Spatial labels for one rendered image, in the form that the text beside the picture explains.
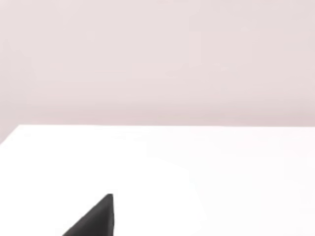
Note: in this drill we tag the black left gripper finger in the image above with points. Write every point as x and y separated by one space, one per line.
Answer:
98 218

